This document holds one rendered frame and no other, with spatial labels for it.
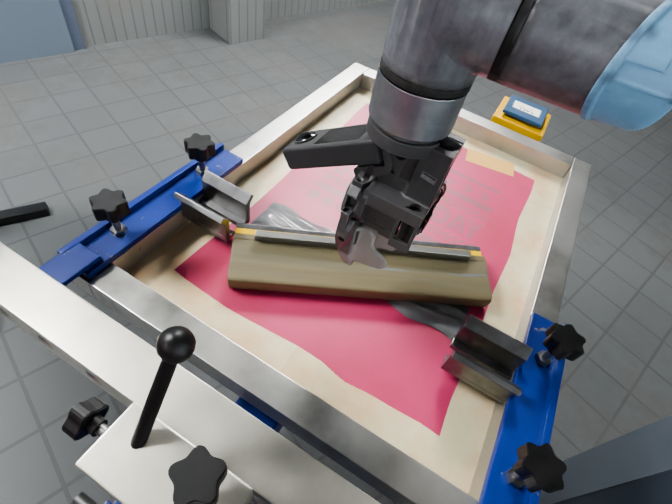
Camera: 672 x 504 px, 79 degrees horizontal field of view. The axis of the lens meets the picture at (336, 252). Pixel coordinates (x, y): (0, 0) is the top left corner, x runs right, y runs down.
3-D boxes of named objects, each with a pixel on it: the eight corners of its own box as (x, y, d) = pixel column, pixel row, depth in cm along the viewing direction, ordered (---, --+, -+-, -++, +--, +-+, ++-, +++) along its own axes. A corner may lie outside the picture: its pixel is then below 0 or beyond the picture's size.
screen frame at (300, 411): (352, 76, 102) (355, 61, 99) (580, 178, 90) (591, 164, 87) (74, 284, 54) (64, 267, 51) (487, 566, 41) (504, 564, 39)
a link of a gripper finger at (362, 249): (371, 296, 49) (391, 248, 42) (329, 273, 51) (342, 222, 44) (382, 280, 51) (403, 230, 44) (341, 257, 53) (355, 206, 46)
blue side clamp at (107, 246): (221, 173, 74) (219, 141, 68) (243, 186, 73) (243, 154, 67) (74, 283, 55) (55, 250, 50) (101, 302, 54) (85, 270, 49)
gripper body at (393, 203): (403, 260, 42) (446, 167, 32) (331, 222, 43) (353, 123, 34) (429, 218, 46) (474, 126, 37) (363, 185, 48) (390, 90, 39)
